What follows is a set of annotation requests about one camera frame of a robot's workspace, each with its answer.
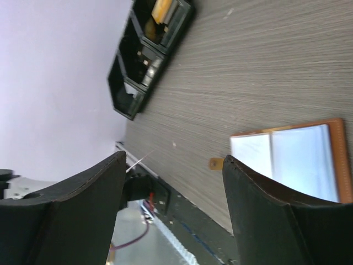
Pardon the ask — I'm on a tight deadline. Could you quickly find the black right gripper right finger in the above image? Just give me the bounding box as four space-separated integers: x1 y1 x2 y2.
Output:
222 155 352 264

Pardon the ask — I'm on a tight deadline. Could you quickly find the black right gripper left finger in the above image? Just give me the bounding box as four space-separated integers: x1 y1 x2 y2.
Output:
1 151 126 264

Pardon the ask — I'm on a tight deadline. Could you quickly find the brown leather card holder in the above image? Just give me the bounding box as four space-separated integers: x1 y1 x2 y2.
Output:
209 118 353 204

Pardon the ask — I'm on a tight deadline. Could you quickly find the black card organizer tray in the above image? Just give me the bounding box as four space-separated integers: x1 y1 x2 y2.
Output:
108 1 195 120

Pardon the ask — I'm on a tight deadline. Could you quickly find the gold card in tray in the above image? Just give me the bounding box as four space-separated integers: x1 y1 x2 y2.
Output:
152 0 172 24

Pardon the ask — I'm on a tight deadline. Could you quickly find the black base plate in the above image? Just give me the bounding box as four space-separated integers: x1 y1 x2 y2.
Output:
153 178 240 264

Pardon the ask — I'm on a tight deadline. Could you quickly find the aluminium rail frame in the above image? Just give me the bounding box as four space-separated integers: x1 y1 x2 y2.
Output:
115 141 199 265

